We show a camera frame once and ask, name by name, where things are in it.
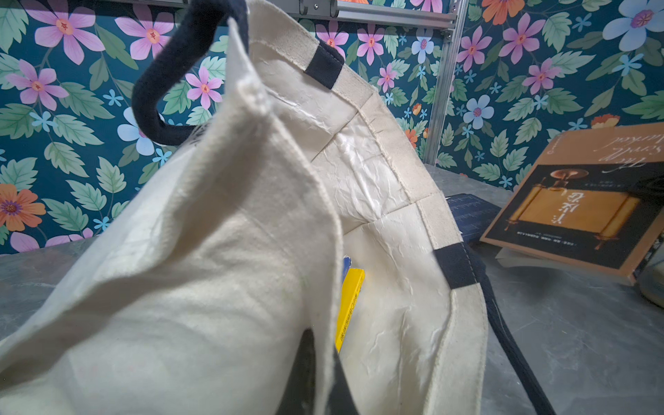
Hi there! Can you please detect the metal hook rail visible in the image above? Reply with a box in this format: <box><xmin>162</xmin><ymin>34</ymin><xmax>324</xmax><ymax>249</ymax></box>
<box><xmin>273</xmin><ymin>0</ymin><xmax>459</xmax><ymax>29</ymax></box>

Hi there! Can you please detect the blue Little Prince book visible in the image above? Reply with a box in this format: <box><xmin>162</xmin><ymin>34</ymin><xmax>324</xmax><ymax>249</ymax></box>
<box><xmin>446</xmin><ymin>194</ymin><xmax>501</xmax><ymax>244</ymax></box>

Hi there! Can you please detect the cream canvas tote bag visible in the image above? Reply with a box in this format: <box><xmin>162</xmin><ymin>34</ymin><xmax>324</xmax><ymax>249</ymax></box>
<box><xmin>1</xmin><ymin>1</ymin><xmax>553</xmax><ymax>414</ymax></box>

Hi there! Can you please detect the blue green spine book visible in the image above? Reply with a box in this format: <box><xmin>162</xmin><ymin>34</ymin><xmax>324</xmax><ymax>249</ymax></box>
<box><xmin>342</xmin><ymin>256</ymin><xmax>352</xmax><ymax>282</ymax></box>

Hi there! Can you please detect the beige sponge block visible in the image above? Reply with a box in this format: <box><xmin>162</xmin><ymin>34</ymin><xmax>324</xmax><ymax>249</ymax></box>
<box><xmin>638</xmin><ymin>259</ymin><xmax>664</xmax><ymax>309</ymax></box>

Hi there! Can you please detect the yellow spine book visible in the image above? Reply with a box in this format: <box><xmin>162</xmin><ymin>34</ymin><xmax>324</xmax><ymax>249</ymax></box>
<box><xmin>335</xmin><ymin>268</ymin><xmax>366</xmax><ymax>352</ymax></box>

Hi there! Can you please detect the brown black scroll cover book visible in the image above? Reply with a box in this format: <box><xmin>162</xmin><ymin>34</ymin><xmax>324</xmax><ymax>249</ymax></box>
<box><xmin>481</xmin><ymin>123</ymin><xmax>663</xmax><ymax>285</ymax></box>

